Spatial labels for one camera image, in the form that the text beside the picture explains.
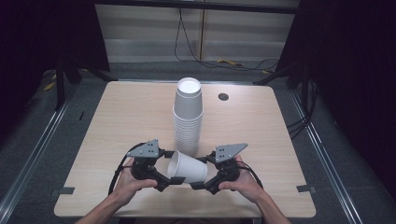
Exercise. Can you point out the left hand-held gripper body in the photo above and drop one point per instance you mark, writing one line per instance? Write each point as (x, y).
(145, 158)

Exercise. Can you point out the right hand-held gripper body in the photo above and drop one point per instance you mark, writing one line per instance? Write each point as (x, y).
(229, 161)

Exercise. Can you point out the single white paper cup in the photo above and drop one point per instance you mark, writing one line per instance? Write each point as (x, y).
(188, 169)

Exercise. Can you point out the stack of white paper cups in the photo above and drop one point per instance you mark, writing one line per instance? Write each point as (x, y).
(187, 124)

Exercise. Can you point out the person's right hand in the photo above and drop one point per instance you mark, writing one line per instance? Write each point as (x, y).
(246, 185)

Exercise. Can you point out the person's left hand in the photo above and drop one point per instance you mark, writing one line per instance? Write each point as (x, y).
(130, 185)

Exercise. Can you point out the dark round table grommet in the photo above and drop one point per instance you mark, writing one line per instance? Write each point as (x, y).
(223, 96)

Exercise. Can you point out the grey tape strip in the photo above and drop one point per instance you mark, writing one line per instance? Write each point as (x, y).
(66, 190)
(305, 188)

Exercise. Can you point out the yellow floor tape piece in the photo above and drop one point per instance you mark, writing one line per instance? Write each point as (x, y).
(49, 86)
(229, 62)

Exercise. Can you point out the black metal stand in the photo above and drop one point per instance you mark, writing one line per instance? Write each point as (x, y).
(60, 84)
(280, 74)

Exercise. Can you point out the metal floor rail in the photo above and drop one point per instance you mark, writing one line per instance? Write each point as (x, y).
(327, 161)
(28, 161)

